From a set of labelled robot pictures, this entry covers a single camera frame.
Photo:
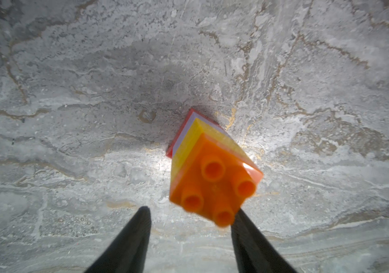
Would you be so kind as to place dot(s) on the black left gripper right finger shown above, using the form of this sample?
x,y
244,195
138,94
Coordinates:
x,y
253,252

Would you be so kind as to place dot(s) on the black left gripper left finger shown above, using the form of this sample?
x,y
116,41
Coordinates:
x,y
127,253

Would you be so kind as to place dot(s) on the orange small lego brick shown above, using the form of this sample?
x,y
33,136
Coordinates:
x,y
213,181

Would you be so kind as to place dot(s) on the red lego brick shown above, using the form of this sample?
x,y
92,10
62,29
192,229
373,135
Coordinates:
x,y
191,115

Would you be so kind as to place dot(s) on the yellow small lego brick front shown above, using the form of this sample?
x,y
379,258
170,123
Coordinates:
x,y
196,130

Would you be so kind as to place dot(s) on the purple small lego brick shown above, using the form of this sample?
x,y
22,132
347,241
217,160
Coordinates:
x,y
181,139

